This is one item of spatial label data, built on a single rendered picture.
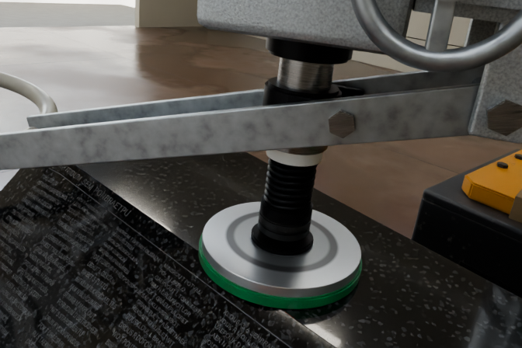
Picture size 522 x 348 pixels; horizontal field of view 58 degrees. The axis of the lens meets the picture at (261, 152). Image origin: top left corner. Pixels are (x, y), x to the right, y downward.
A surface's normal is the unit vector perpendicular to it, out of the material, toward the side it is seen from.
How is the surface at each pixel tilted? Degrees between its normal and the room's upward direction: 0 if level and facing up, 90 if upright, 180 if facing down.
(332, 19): 90
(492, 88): 90
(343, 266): 0
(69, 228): 45
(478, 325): 0
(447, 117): 90
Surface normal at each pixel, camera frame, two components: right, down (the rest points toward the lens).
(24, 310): -0.40, -0.52
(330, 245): 0.11, -0.93
